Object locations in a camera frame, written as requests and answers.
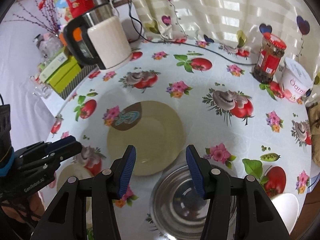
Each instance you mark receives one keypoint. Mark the large beige plate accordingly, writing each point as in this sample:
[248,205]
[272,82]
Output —
[70,173]

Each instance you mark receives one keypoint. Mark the white yogurt tub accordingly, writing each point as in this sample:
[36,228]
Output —
[295,80]

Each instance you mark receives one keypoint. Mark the stainless steel bowl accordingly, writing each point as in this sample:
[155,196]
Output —
[176,211]

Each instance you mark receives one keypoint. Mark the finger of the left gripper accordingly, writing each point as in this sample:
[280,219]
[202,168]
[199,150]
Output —
[60,153]
[55,146]

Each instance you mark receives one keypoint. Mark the clear glass mug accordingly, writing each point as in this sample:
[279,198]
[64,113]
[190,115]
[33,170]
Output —
[41,89]

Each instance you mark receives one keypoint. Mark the lime green box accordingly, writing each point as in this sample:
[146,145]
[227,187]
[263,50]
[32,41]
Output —
[61,78]

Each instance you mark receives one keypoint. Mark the orange box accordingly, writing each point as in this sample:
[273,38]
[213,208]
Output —
[77,35]

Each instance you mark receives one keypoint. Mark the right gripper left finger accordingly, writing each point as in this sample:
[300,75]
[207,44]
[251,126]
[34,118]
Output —
[65,217]

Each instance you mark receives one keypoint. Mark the white green flat box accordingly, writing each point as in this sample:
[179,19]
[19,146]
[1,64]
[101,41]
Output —
[56,62]

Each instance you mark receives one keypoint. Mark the fruit print tablecloth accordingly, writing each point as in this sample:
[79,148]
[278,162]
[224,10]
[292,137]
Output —
[237,123]

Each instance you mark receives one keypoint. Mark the burlap sack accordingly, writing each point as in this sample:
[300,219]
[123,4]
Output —
[314,121]

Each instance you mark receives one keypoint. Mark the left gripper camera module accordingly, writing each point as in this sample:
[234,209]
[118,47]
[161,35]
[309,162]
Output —
[6,149]

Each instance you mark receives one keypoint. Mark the clear plastic bag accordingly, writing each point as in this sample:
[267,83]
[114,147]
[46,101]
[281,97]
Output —
[47,44]

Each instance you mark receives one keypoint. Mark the white electric kettle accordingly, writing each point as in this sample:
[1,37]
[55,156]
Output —
[103,35]

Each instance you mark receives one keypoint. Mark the white bowl blue stripe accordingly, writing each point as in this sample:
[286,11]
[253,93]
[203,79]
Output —
[287,206]

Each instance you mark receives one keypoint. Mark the person's left hand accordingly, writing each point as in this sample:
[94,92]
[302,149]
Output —
[33,209]

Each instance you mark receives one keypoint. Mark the red lid sauce jar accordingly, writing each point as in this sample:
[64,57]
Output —
[272,50]

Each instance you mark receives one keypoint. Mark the purple dried flower branches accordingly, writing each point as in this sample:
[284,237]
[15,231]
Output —
[41,13]

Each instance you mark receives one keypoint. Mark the small beige plate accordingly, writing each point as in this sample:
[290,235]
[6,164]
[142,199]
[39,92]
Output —
[154,129]

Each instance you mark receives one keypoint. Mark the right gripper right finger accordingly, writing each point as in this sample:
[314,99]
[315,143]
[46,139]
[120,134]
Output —
[256,216]

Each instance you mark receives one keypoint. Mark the striped black white tray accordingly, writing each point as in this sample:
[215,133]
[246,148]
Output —
[84,72]

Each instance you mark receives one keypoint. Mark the heart pattern curtain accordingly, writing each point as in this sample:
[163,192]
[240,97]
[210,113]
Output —
[237,23]

